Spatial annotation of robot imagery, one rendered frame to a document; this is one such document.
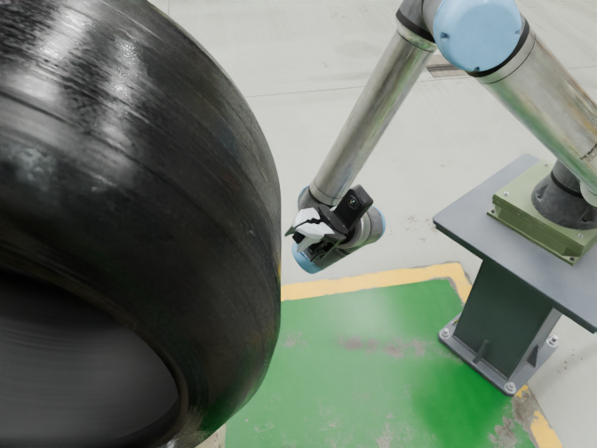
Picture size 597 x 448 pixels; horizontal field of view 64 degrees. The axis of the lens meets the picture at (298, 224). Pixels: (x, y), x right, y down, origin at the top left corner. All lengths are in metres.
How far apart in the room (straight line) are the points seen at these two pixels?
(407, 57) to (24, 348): 0.80
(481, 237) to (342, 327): 0.70
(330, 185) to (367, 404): 0.86
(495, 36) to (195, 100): 0.53
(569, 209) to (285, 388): 1.03
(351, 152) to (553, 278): 0.63
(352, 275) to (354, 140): 1.05
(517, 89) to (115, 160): 0.71
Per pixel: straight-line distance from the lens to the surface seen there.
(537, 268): 1.38
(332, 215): 0.88
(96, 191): 0.31
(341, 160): 1.08
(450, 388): 1.80
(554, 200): 1.39
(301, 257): 1.09
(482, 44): 0.81
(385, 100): 1.00
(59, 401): 0.77
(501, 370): 1.84
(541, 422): 1.85
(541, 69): 0.90
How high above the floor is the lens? 1.54
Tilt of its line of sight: 44 degrees down
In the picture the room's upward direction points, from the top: straight up
